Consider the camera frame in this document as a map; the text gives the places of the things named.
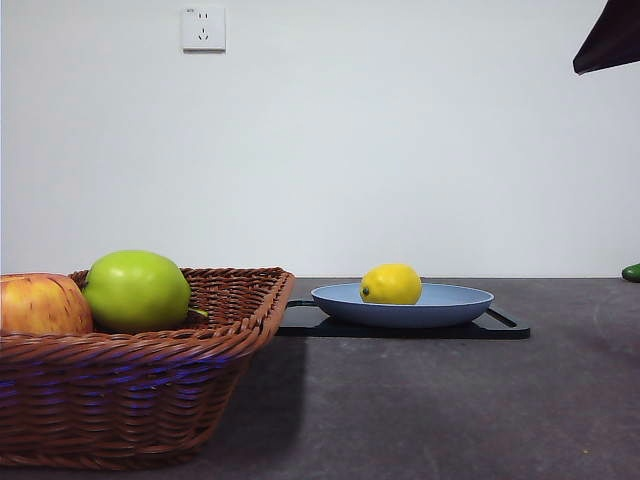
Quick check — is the yellow lemon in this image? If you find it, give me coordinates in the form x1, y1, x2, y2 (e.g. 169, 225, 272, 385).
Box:
359, 263, 424, 306

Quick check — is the blue round plate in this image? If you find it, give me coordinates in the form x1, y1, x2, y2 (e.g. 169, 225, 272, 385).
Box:
310, 282, 496, 330

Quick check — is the brown woven wicker basket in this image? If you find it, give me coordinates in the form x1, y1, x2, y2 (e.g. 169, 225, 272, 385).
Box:
0, 266, 296, 471

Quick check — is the dark flat tray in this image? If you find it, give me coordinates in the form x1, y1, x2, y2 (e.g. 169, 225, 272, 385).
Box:
274, 298, 531, 340

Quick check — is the green apple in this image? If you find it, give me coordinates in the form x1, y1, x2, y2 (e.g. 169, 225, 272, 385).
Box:
81, 249, 209, 334

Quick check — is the red yellow apple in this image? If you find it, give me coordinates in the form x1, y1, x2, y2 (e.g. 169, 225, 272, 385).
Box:
0, 272, 95, 336

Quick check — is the white wall socket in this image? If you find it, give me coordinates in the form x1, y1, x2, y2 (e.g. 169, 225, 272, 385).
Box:
181, 5, 227, 54

